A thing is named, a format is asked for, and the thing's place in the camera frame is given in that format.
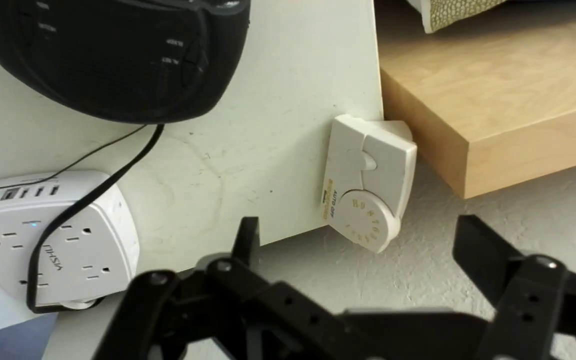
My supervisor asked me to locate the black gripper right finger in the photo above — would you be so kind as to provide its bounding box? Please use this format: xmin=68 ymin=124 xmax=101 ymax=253
xmin=451 ymin=213 xmax=576 ymax=360

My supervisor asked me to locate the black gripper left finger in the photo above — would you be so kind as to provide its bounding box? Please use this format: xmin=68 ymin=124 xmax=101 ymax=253
xmin=93 ymin=217 xmax=343 ymax=360

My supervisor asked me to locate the small white alarm clock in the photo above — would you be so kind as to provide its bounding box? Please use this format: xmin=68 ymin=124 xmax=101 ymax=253
xmin=318 ymin=113 xmax=418 ymax=257

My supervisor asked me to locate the black alarm clock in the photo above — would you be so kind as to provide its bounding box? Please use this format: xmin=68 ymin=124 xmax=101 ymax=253
xmin=0 ymin=0 xmax=254 ymax=126

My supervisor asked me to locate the white power strip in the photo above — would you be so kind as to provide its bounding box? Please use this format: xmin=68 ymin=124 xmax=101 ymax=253
xmin=0 ymin=168 xmax=141 ymax=317

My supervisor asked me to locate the pale blue paper sheet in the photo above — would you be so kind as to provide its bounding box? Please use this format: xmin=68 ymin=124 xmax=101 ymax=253
xmin=0 ymin=310 xmax=59 ymax=360

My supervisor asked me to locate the light wooden headboard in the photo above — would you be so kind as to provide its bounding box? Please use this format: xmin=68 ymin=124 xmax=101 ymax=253
xmin=376 ymin=11 xmax=576 ymax=203

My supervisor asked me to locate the black power cord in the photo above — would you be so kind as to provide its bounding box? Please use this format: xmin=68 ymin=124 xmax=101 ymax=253
xmin=24 ymin=123 xmax=168 ymax=317

